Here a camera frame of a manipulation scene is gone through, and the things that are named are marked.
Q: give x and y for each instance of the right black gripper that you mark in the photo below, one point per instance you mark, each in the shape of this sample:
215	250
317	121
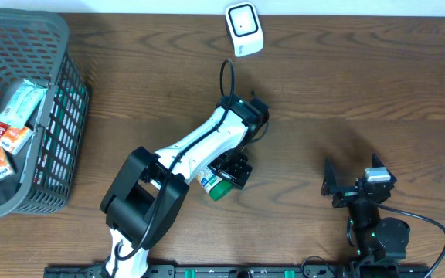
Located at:
346	194

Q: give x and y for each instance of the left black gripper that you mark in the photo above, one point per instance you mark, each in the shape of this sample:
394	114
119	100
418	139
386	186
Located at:
239	178

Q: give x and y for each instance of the green-lidded white jar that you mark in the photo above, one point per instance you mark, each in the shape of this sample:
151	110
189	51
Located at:
216	186

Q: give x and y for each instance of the mint green wipes packet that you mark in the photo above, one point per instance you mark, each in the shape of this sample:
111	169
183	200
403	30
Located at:
23	101

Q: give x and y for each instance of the orange small box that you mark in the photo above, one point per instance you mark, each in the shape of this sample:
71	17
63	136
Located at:
14	139

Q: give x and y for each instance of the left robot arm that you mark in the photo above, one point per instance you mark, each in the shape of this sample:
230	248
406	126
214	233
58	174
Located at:
147	193

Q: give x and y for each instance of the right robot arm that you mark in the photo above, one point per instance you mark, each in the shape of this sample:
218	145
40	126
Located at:
380	242

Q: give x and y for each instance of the white barcode scanner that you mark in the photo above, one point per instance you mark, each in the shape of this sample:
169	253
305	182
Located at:
244	29

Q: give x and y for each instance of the grey plastic mesh basket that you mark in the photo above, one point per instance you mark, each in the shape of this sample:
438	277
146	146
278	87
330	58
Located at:
33	46

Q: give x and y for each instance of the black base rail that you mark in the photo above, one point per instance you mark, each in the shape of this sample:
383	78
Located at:
171	271

